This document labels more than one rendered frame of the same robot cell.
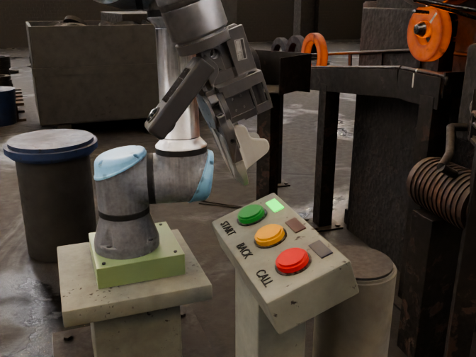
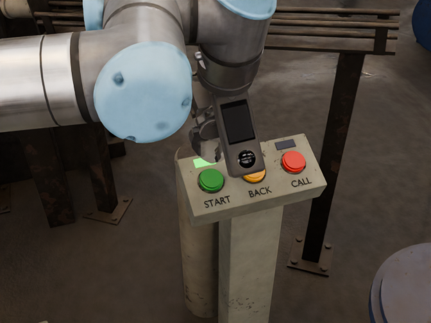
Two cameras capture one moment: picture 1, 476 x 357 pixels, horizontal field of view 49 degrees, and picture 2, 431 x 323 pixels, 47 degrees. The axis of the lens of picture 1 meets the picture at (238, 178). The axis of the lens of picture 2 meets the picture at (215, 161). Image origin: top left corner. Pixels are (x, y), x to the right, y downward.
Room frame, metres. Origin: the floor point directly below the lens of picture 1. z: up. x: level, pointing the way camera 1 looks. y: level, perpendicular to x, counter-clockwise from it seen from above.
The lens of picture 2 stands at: (0.70, 0.58, 1.17)
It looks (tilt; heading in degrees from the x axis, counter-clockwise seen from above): 41 degrees down; 270
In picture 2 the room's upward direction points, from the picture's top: straight up
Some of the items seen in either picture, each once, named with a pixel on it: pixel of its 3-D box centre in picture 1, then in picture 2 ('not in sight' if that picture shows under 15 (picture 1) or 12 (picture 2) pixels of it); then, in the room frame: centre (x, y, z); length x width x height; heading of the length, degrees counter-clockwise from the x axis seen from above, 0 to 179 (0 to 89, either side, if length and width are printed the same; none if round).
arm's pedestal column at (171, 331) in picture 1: (133, 324); not in sight; (1.13, 0.26, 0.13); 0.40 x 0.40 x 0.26; 20
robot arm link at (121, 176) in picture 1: (125, 178); not in sight; (1.13, 0.26, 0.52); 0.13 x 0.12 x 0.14; 97
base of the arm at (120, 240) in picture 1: (125, 225); not in sight; (1.13, 0.26, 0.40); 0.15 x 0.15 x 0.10
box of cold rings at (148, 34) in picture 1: (106, 71); not in sight; (3.92, 0.97, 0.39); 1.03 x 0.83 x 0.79; 112
